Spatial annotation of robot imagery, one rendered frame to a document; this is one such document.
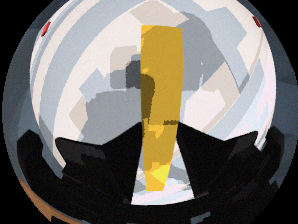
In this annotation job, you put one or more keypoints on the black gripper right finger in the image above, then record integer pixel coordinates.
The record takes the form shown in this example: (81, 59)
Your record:
(205, 156)

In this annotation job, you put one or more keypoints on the yellow bar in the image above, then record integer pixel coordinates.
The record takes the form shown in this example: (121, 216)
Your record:
(161, 87)

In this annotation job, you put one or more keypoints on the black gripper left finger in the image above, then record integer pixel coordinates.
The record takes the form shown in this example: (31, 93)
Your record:
(118, 159)

